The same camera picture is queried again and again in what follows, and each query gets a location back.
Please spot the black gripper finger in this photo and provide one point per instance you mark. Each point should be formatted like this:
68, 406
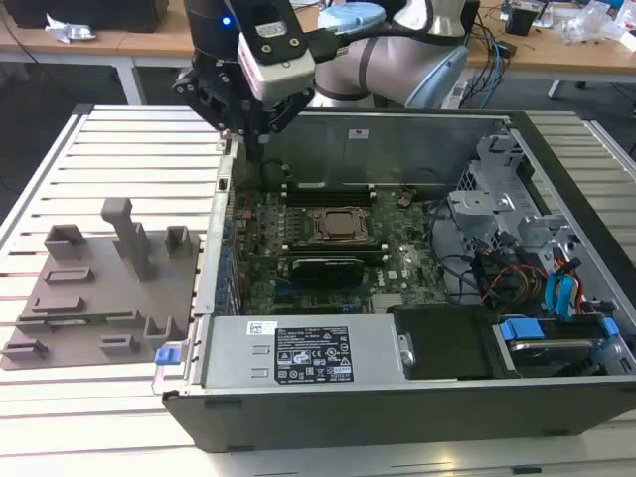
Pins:
293, 109
208, 102

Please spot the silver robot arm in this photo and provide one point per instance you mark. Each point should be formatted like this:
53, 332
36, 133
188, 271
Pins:
387, 64

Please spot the black RAM slot bank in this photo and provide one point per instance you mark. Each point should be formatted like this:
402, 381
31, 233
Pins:
328, 194

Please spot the wooden desk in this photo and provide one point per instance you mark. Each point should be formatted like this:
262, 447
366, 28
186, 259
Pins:
149, 42
571, 54

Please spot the CPU with metal top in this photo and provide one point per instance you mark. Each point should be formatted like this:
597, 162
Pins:
342, 222

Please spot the black box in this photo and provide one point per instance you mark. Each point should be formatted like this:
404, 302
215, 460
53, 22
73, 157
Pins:
89, 12

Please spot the CPU socket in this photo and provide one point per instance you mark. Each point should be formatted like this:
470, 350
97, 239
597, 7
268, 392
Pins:
368, 229

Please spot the round coin battery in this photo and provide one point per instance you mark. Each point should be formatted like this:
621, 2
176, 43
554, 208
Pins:
404, 200

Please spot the crumpled silver foil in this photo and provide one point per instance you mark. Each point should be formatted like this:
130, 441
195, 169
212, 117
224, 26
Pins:
69, 31

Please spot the white power strip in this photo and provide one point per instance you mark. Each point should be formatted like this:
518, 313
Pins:
454, 94

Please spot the green motherboard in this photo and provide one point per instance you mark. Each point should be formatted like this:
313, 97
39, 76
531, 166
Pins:
397, 238

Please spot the black graphics card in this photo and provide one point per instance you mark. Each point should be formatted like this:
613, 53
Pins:
328, 272

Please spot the metal drive cage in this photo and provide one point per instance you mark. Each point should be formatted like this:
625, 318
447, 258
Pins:
477, 213

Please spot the grey parts rack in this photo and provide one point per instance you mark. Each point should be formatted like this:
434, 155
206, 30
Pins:
99, 298

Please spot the black square container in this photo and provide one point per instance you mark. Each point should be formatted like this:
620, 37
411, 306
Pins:
521, 21

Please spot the silver power supply unit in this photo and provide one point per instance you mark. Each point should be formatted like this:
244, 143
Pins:
233, 358

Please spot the blue plastic case latch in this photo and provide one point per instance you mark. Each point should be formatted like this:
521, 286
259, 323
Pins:
166, 357

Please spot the black plastic air shroud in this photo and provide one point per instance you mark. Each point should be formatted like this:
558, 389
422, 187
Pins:
447, 338

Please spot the clear plastic bags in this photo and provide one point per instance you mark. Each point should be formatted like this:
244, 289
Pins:
591, 22

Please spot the hard disk in blue carrier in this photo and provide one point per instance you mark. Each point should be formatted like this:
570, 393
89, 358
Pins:
522, 330

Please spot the black open PC case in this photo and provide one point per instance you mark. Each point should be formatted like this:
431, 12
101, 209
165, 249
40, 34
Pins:
397, 417

